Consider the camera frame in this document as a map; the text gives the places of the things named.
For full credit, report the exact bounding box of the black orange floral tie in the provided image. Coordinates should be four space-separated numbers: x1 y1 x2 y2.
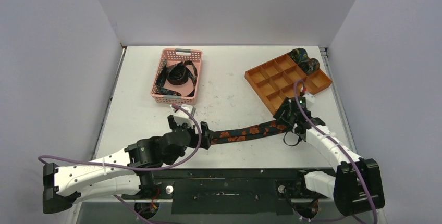
210 120 289 145

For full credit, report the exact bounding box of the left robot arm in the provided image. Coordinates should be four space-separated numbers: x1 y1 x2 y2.
42 115 213 214

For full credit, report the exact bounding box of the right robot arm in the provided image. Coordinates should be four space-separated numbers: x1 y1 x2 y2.
274 97 385 216

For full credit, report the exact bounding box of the orange divided tray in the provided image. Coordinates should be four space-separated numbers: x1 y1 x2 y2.
244 53 332 115

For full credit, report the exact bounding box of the rolled dark floral tie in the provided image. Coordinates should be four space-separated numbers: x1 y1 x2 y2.
298 58 320 75

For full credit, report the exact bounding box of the pink plastic basket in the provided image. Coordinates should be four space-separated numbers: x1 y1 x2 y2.
151 48 203 105

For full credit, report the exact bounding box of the rolled blue green tie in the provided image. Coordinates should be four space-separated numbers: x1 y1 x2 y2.
288 48 309 64

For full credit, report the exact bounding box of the dark tie in basket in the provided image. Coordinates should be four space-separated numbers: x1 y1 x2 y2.
155 60 198 97

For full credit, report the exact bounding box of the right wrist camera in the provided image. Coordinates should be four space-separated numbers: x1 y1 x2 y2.
303 92 315 108

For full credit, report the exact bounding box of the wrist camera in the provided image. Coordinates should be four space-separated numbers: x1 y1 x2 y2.
303 92 315 108
170 104 196 128

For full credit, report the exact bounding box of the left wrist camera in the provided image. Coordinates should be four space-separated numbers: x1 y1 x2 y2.
170 104 196 128

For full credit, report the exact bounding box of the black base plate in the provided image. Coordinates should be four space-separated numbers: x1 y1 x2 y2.
122 168 324 215

